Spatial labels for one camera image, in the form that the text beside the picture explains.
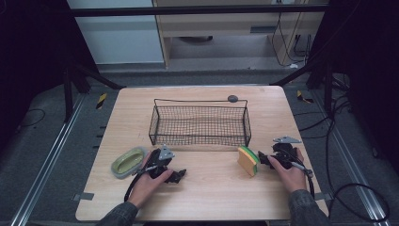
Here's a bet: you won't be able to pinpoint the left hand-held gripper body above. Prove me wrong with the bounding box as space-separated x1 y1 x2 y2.
146 144 176 181

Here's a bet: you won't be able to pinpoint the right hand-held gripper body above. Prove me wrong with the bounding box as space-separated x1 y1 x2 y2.
271 135 303 170

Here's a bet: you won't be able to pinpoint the yellow and green sponge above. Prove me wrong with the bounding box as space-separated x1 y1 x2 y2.
236 145 261 177

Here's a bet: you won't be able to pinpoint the green oval soap dish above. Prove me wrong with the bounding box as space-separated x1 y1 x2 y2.
110 146 149 180

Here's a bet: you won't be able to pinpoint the black wire mesh basket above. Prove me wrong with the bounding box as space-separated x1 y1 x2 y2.
148 98 252 148

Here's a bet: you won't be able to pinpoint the person's left hand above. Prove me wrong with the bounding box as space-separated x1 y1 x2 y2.
127 151 174 210

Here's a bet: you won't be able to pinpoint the person's right hand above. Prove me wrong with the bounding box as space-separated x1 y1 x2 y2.
267 148 308 194

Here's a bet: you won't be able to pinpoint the black and yellow tape strip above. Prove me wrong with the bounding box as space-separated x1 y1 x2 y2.
295 89 314 105
95 92 108 110

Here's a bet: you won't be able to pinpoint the grey tape piece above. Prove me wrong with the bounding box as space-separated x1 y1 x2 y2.
72 192 95 202
314 192 334 202

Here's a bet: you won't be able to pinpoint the black metal stand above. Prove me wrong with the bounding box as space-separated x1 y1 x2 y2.
61 59 127 124
269 56 335 119

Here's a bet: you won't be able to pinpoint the dark curtain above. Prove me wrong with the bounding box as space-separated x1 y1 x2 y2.
309 0 399 177
0 0 100 152

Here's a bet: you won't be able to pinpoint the white cabinet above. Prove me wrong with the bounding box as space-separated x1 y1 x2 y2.
66 0 165 66

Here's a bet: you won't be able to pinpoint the black horizontal bar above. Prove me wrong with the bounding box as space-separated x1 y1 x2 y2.
66 3 329 18

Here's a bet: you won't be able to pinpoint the right hand-held gripper cable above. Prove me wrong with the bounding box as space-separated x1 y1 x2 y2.
291 160 316 200

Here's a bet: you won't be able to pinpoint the hand-held gripper cable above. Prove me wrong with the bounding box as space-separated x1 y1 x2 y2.
291 160 316 200
123 165 158 202

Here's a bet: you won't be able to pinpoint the left hand-held gripper cable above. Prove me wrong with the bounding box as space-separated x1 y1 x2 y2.
123 165 158 202

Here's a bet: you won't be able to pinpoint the metal floor rail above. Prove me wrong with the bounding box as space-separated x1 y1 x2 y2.
310 90 393 226
10 93 87 226

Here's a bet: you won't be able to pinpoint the black looped floor cable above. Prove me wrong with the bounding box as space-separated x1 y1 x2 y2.
327 183 391 223

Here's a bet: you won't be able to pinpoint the black hanging desk cables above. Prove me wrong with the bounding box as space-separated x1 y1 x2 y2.
270 0 313 69

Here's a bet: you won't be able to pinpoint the thin black floor cable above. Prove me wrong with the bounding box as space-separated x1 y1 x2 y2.
17 107 47 129

